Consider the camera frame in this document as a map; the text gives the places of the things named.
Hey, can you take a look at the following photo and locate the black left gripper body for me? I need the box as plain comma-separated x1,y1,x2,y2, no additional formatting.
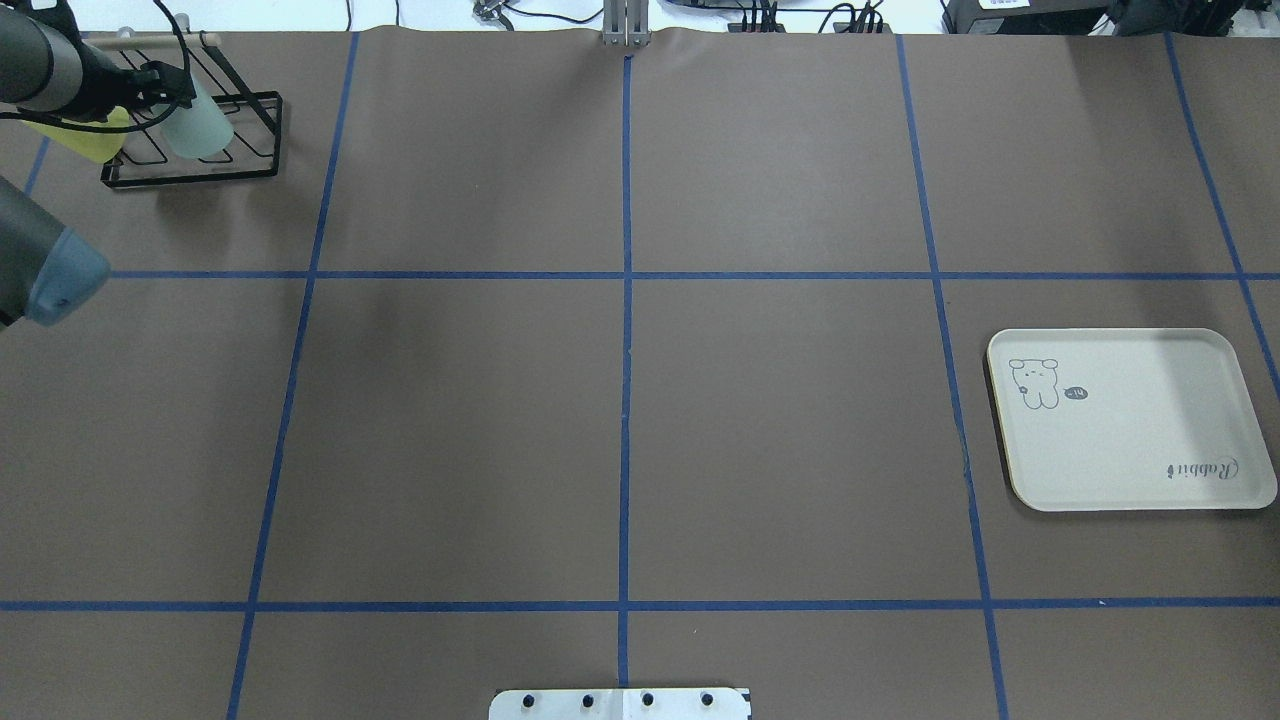
100,60,166,113

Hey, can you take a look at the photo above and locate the pale green cup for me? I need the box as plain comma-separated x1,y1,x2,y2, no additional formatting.
159,77,236,160

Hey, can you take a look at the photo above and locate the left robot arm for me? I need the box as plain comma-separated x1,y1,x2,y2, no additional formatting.
1,1,196,327

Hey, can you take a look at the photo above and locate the yellow cup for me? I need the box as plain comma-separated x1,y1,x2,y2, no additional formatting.
44,108,132,165

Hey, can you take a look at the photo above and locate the cream rabbit tray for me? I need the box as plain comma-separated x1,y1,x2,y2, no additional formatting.
986,328,1277,512

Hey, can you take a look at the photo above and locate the black wire cup rack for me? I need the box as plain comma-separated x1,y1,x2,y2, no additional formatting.
100,31,285,190

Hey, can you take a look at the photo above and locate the aluminium frame post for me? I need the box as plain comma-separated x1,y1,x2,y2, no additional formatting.
602,0,652,47

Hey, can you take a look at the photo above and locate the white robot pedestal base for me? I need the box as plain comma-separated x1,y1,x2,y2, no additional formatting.
488,687,753,719

